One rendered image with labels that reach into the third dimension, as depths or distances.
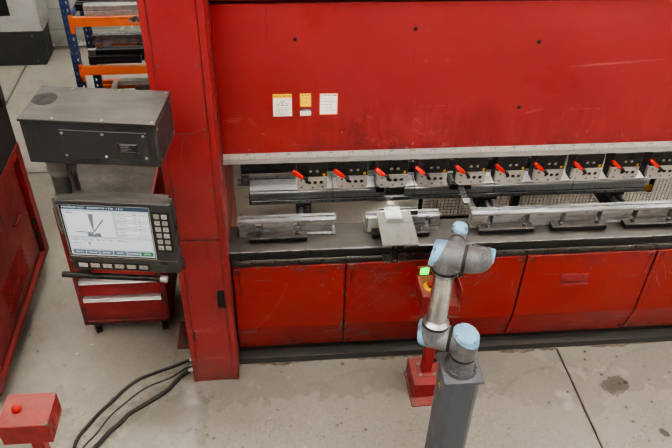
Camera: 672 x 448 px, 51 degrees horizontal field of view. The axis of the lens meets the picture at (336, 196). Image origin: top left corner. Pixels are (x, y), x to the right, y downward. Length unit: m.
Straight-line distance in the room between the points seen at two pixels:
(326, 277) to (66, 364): 1.64
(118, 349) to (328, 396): 1.28
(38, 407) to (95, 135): 1.20
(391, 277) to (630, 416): 1.54
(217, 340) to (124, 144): 1.57
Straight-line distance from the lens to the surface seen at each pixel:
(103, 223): 2.92
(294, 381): 4.16
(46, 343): 4.62
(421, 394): 4.10
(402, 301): 3.95
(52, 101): 2.83
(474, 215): 3.79
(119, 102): 2.76
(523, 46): 3.31
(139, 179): 4.01
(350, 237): 3.69
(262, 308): 3.90
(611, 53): 3.49
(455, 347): 3.12
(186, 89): 2.98
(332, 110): 3.26
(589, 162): 3.78
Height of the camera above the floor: 3.27
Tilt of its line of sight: 37 degrees down
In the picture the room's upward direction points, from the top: 2 degrees clockwise
